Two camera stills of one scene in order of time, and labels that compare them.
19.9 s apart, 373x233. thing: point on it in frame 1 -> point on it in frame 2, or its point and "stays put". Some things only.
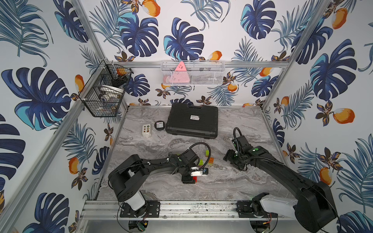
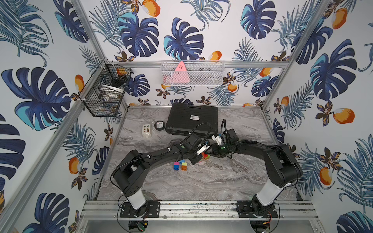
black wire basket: (104, 96) stays put
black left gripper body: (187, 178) -> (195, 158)
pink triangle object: (180, 74) stays put
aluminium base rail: (99, 210) stays put
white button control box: (146, 130) stays put
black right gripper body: (234, 158) -> (220, 151)
